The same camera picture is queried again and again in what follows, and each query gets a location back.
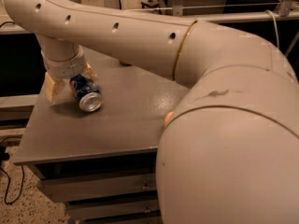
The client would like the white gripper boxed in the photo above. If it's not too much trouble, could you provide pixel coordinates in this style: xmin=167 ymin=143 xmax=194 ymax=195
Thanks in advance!
xmin=41 ymin=47 xmax=98 ymax=104

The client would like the blue pepsi can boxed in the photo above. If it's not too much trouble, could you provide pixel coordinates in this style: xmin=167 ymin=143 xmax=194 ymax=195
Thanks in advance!
xmin=69 ymin=75 xmax=103 ymax=112

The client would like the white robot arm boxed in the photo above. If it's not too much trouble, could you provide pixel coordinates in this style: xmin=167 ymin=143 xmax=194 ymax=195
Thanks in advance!
xmin=4 ymin=0 xmax=299 ymax=224

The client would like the red coca-cola can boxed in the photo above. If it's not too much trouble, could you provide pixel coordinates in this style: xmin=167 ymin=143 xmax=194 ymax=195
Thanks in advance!
xmin=119 ymin=61 xmax=132 ymax=66

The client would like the grey drawer cabinet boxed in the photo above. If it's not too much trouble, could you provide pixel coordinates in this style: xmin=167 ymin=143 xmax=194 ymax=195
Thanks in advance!
xmin=14 ymin=49 xmax=187 ymax=224

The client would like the orange fruit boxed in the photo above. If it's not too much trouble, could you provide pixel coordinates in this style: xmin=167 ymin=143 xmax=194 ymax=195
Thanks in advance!
xmin=164 ymin=111 xmax=174 ymax=127

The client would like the black floor cable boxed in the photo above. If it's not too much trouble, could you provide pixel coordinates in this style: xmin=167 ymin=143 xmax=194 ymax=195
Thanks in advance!
xmin=0 ymin=145 xmax=25 ymax=205

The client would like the white cable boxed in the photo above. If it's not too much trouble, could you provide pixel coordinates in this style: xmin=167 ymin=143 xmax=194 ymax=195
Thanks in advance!
xmin=264 ymin=9 xmax=280 ymax=49

